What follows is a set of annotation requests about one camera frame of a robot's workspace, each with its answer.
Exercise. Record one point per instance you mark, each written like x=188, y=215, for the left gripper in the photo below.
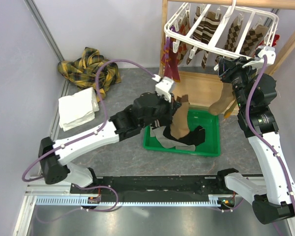
x=172, y=106

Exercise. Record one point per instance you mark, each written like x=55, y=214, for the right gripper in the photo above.
x=228, y=67

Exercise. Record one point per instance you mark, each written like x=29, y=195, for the tan sock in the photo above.
x=179, y=127
x=226, y=98

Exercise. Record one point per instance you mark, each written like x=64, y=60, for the black sock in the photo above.
x=195, y=137

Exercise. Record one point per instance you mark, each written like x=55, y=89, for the white clip hanger rack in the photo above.
x=211, y=46

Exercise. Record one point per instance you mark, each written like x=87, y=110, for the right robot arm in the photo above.
x=254, y=93

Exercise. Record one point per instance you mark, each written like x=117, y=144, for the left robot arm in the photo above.
x=56, y=157

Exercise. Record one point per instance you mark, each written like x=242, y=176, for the wooden hanger stand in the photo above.
x=204, y=89

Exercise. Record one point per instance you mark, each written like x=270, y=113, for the grey sock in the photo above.
x=158, y=133

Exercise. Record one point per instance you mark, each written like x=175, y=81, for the brown argyle sock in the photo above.
x=253, y=39
x=233, y=33

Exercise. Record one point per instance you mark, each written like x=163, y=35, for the green plastic tray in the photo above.
x=211, y=146

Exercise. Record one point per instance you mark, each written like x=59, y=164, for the brown striped sock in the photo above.
x=210, y=26
x=198, y=33

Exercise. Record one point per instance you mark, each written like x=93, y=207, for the purple maroon sock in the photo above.
x=169, y=61

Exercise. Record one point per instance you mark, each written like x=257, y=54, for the red white sock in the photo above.
x=275, y=40

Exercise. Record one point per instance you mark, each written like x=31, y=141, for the yellow plaid cloth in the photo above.
x=82, y=72

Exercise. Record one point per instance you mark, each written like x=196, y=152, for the white folded towel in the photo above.
x=77, y=109

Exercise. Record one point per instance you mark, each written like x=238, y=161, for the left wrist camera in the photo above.
x=164, y=87

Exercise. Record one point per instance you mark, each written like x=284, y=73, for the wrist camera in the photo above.
x=164, y=87
x=263, y=56

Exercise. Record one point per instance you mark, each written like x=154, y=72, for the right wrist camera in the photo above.
x=263, y=56

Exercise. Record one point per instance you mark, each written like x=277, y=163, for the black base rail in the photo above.
x=161, y=189

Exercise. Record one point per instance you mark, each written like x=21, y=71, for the slotted cable duct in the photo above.
x=87, y=201

